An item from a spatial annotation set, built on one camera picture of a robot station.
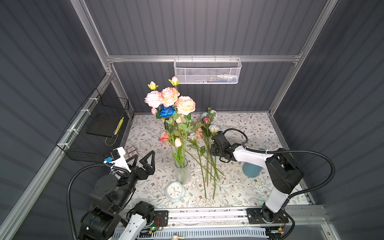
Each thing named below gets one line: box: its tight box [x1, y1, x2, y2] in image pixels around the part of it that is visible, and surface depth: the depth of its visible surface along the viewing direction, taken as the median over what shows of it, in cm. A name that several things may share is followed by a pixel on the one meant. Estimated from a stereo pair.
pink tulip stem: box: [172, 137, 182, 167], surface depth 72 cm
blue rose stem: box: [156, 104, 177, 151], surface depth 59 cm
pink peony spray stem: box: [144, 81, 162, 116], surface depth 58 cm
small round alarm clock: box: [165, 181, 185, 202], surface depth 81 cm
